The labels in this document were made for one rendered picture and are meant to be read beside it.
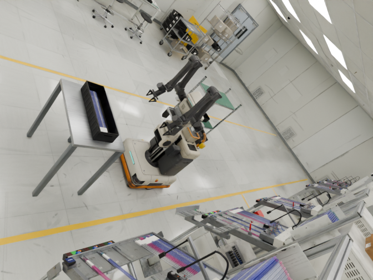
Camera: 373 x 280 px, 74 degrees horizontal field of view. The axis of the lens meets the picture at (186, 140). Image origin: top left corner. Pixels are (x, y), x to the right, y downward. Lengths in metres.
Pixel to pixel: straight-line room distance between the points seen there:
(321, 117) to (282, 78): 2.41
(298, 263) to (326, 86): 10.36
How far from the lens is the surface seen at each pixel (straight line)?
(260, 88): 12.25
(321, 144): 11.14
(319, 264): 2.33
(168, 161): 3.06
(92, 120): 2.14
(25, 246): 2.42
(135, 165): 3.01
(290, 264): 1.44
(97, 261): 1.67
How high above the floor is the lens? 2.19
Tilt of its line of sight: 28 degrees down
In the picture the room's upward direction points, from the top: 49 degrees clockwise
